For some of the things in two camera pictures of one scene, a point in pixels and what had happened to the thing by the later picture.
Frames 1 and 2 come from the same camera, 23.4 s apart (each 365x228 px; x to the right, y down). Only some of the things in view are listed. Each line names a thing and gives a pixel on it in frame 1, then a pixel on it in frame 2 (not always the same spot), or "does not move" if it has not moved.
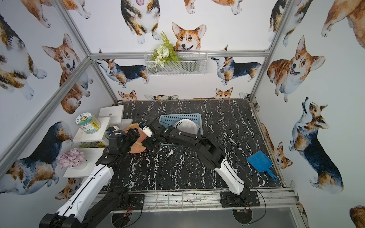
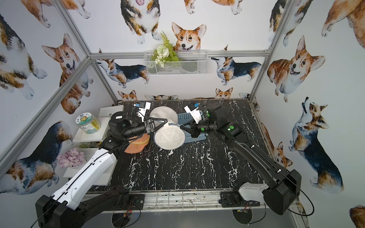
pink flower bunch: (71, 158) does not move
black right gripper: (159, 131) to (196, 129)
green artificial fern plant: (164, 52) does not move
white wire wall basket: (176, 62) does not move
